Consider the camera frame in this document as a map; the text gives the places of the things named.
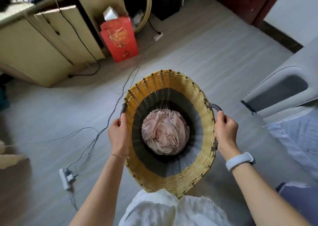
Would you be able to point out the person's left hand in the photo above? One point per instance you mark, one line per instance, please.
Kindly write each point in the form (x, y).
(118, 139)

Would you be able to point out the person's right hand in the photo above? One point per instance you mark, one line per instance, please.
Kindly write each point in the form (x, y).
(227, 135)

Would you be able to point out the person's left thumb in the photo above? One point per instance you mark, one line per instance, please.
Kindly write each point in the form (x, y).
(116, 124)

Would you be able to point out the person's right thumb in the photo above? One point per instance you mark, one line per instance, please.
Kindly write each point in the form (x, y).
(217, 124)

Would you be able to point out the yellow and grey woven basket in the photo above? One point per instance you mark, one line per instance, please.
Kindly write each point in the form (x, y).
(198, 109)

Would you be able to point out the person's right forearm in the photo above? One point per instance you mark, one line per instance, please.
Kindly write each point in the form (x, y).
(260, 196)

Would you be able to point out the person's left forearm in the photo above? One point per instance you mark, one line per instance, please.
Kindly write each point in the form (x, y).
(99, 191)

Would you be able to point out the white wristband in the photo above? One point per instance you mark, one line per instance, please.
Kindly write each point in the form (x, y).
(238, 160)

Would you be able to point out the pink crumpled cloth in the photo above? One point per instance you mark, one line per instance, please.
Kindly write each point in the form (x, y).
(165, 131)

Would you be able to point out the white power strip with plugs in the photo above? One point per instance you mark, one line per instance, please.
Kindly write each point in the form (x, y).
(65, 177)

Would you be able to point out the pale blue checked bedsheet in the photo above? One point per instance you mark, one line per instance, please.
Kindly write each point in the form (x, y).
(298, 139)

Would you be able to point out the red paper gift bag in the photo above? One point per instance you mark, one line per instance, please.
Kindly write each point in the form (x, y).
(120, 38)

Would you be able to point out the person's white garment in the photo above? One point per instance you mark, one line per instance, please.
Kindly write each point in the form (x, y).
(174, 211)

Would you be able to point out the small white power strip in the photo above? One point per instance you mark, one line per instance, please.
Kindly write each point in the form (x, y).
(158, 36)

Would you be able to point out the beige wooden desk cabinet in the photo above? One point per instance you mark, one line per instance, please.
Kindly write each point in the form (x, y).
(37, 47)

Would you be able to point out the white tissue pack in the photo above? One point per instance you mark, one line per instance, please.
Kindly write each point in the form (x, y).
(110, 13)

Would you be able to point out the beige cardboard piece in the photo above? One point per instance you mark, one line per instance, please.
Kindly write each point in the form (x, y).
(10, 158)

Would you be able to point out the dark blue cloth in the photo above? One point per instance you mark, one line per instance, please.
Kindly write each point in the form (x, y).
(300, 201)

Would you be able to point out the teal object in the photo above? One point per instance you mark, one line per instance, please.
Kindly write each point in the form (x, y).
(3, 96)

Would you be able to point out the round rattan hoop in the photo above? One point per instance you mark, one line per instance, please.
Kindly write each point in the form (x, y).
(148, 7)

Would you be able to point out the dark red wooden door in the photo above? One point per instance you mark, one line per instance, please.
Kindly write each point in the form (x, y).
(246, 0)

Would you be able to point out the black box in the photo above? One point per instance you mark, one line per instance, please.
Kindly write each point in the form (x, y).
(165, 0)

